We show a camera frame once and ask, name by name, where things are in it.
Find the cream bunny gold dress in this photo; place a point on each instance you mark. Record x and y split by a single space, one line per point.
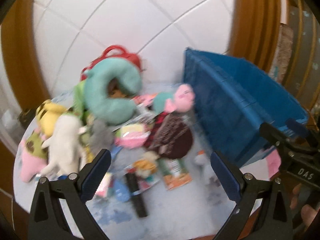
146 165

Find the pastel tissue box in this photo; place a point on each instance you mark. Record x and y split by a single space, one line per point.
105 186

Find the grey plush toy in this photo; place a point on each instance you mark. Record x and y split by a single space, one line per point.
101 137

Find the yellow striped plush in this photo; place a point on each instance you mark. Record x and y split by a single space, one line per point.
46 116

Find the maroon knit beanie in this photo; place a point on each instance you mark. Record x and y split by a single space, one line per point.
170 136

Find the teal neck pillow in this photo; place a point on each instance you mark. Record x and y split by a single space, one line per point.
109 87

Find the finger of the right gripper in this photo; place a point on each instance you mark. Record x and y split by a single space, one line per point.
309 133
272 135

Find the white plush animal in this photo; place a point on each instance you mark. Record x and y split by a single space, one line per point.
65 153

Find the blue plastic crate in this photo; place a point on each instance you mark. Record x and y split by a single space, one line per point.
233 98

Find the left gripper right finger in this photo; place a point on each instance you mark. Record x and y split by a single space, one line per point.
274 220

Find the green plush toy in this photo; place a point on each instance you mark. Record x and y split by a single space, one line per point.
79 107

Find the red handbag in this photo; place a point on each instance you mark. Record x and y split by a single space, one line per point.
113 51

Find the pink cloth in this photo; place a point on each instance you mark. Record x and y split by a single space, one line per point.
273 163

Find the rolled carpet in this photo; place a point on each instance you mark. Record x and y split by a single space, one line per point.
282 54

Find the pink pig plush teal body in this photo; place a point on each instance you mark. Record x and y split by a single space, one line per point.
180 101

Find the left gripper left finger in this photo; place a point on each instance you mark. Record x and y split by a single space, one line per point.
47 220

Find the pink plush green spotted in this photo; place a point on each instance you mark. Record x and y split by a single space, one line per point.
34 157

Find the white seagull plush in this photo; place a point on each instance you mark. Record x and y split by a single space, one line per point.
202 160

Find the green orange medicine box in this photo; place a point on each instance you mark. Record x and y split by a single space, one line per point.
174 172

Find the person hand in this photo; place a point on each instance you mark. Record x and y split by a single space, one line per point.
307 212

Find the black bag roll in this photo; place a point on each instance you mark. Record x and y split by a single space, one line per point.
136 195

